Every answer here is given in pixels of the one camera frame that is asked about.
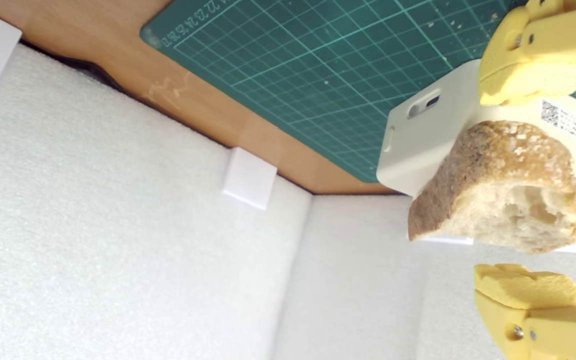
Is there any brown bread slice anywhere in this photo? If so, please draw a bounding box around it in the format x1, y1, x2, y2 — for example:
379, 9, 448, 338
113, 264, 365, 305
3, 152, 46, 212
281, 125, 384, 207
407, 120, 576, 254

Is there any white block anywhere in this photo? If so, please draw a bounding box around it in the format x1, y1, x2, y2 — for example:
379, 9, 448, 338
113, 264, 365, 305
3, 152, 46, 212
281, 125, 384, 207
376, 59, 576, 257

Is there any green cutting mat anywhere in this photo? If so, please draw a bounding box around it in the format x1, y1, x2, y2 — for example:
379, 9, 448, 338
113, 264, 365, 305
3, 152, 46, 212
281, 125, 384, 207
139, 0, 576, 183

